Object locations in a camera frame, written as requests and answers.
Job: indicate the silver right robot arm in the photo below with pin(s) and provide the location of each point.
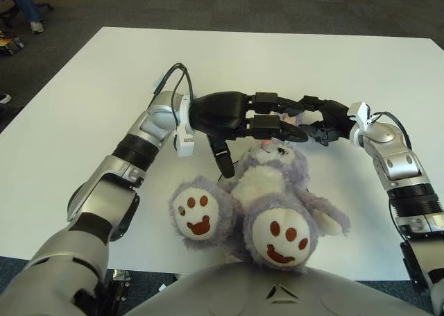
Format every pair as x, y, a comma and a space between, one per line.
399, 159

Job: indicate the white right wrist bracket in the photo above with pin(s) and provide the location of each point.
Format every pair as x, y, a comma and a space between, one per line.
360, 114

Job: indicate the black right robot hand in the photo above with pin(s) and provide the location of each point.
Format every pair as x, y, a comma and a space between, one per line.
336, 118

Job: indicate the white shoe tip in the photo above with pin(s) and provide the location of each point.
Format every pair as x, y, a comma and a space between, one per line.
5, 98

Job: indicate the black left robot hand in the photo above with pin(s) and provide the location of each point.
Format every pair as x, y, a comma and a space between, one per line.
218, 111

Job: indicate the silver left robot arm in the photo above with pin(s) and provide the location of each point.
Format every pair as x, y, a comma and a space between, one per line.
114, 177

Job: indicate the white sneaker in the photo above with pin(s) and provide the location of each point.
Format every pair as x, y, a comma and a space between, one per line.
37, 27

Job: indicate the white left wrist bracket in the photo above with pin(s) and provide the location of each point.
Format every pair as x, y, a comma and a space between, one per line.
184, 139

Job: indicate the silver robot torso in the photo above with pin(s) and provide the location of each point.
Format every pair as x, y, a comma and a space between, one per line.
260, 291

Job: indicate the black metal floor stand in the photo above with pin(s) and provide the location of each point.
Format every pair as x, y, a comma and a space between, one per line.
118, 291

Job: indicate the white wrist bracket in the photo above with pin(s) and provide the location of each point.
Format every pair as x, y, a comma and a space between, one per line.
184, 139
360, 114

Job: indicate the purple plush bunny doll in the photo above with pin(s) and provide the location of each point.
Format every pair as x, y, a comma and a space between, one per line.
270, 177

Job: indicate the dark printed box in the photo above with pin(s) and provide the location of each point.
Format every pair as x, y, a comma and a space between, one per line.
12, 45

